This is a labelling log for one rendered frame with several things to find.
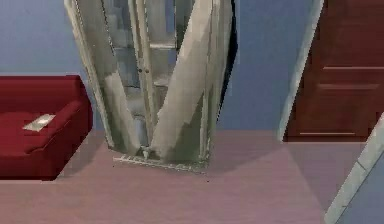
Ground dark brown room door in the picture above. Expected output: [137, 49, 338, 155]
[283, 0, 384, 143]

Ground pale flat book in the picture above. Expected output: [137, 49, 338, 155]
[22, 113, 57, 133]

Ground red sofa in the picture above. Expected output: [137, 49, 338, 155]
[0, 74, 94, 182]

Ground white glass display cabinet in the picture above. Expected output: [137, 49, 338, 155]
[63, 0, 239, 174]

